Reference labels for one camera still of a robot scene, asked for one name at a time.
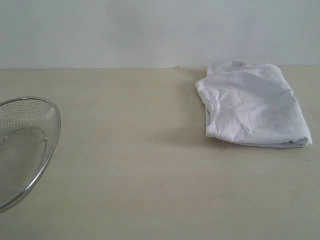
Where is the round wire mesh basket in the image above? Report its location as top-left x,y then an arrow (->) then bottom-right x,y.
0,96 -> 61,212

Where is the white t-shirt with red logo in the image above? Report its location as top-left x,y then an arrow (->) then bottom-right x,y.
195,60 -> 312,148

